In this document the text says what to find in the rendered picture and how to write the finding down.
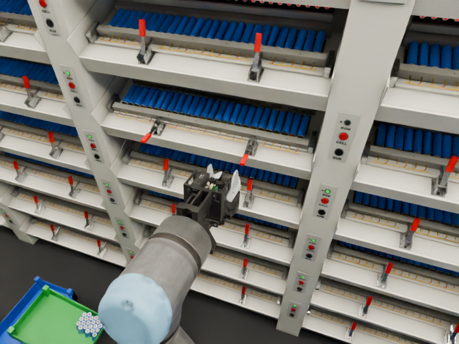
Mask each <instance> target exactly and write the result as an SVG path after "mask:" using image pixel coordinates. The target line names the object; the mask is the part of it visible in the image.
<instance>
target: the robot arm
mask: <svg viewBox="0 0 459 344"><path fill-rule="evenodd" d="M192 177H193V182H192V183H191V184H189V181H190V179H191V178H192ZM222 177H223V172H220V173H217V174H214V173H213V169H212V165H211V164H209V166H208V169H207V172H203V171H201V172H200V173H199V175H197V169H196V170H194V172H193V173H192V174H191V176H190V177H189V178H188V179H187V181H185V183H184V184H183V187H184V203H182V202H180V203H179V204H178V206H177V207H176V210H177V214H176V215H175V216H169V217H167V218H166V219H165V220H164V221H163V222H162V223H161V224H160V225H159V226H158V228H157V229H156V230H155V232H154V233H153V234H152V235H151V236H150V238H148V241H147V242H146V243H145V244H144V245H143V246H142V248H141V249H140V250H139V252H138V253H137V254H136V255H135V256H134V258H133V259H132V260H131V262H130V263H129V264H128V265H127V266H126V268H125V269H124V271H123V272H122V273H121V274H120V275H119V276H118V278H116V279H115V280H114V281H113V282H112V283H111V284H110V285H109V287H108V289H107V291H106V293H105V295H104V296H103V298H102V300H101V301H100V304H99V307H98V317H99V320H100V322H101V323H102V324H103V328H104V329H105V331H106V332H107V334H108V335H109V336H110V337H111V338H112V339H113V340H115V341H116V342H117V344H195V343H194V342H193V340H192V339H191V338H190V337H189V336H188V334H187V333H186V332H185V331H184V330H183V329H182V328H181V327H180V318H181V312H182V303H183V302H184V299H185V297H186V295H187V293H188V292H189V289H190V288H191V285H192V284H193V282H194V280H195V278H196V276H197V274H198V273H199V271H200V270H201V267H202V266H203V264H204V262H205V260H206V258H207V257H208V255H209V254H211V255H212V254H213V252H214V249H215V246H216V244H217V243H216V241H215V239H214V238H213V236H212V234H211V232H210V230H209V229H210V228H211V227H218V226H219V225H224V224H225V221H226V219H229V220H230V219H231V217H232V216H233V215H234V214H235V213H236V212H237V211H238V208H239V201H240V178H239V176H238V170H235V172H234V174H233V178H229V180H228V181H227V183H226V184H225V182H222V181H221V179H222ZM226 188H227V190H226Z"/></svg>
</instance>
